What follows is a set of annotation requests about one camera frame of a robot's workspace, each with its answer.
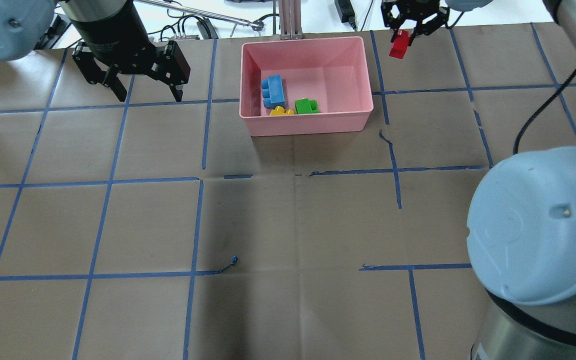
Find yellow toy block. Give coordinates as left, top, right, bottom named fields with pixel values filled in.
left=269, top=105, right=297, bottom=116

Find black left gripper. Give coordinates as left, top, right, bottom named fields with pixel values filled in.
left=70, top=2, right=191, bottom=102

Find aluminium frame post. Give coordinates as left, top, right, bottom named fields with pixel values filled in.
left=278, top=0, right=304, bottom=41

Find black power adapter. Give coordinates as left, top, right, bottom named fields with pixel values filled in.
left=333, top=0, right=356, bottom=28

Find pink plastic box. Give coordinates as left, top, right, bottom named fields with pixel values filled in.
left=238, top=36, right=374, bottom=137

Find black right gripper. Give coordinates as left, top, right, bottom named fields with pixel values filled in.
left=381, top=0, right=451, bottom=38

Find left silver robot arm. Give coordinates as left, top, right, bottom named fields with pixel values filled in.
left=0, top=0, right=191, bottom=101

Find blue toy block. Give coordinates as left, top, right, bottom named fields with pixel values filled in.
left=260, top=74, right=286, bottom=109

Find red toy block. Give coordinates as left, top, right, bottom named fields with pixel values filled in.
left=389, top=29, right=410, bottom=59

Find green toy block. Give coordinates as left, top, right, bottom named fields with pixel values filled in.
left=294, top=98, right=320, bottom=115

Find metal rod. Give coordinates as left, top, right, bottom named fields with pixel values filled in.
left=135, top=0, right=265, bottom=31

